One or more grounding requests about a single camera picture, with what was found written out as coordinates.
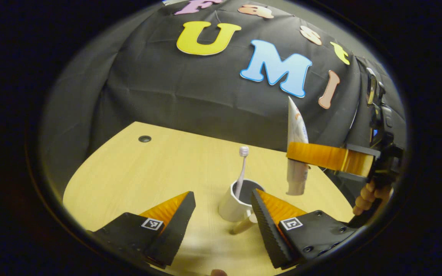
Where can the white toothpaste tube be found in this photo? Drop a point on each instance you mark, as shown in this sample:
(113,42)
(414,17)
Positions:
(297,126)

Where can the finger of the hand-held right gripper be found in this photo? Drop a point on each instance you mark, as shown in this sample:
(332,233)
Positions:
(355,161)

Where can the white toothbrush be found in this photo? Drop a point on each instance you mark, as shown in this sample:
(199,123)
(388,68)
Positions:
(241,172)

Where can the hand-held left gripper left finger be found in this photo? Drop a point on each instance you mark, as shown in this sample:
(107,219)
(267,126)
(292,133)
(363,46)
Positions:
(177,230)

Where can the wooden desktop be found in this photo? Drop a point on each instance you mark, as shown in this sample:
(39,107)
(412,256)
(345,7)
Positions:
(136,176)

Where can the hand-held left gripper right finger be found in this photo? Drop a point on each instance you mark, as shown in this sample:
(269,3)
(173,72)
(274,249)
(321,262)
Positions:
(267,230)

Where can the black backdrop cloth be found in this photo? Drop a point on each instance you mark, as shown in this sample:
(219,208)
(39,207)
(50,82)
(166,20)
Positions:
(186,96)

